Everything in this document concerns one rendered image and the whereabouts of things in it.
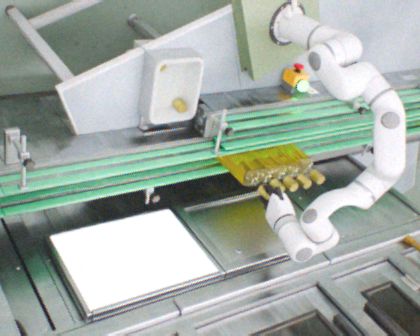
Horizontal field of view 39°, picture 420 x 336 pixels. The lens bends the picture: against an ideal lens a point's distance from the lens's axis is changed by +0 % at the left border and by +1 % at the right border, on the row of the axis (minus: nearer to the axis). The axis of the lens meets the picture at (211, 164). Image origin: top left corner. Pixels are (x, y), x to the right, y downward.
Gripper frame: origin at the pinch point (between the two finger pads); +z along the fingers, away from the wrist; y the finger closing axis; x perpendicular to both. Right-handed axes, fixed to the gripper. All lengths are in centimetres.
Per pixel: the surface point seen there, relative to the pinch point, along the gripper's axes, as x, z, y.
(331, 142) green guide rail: -43, 37, -4
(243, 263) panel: 12.0, -17.7, -12.2
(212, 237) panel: 17.8, -4.5, -12.8
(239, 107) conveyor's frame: 2.5, 29.9, 15.3
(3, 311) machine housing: 80, -60, 22
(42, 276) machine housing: 70, -13, -15
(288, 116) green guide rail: -15.6, 27.1, 13.5
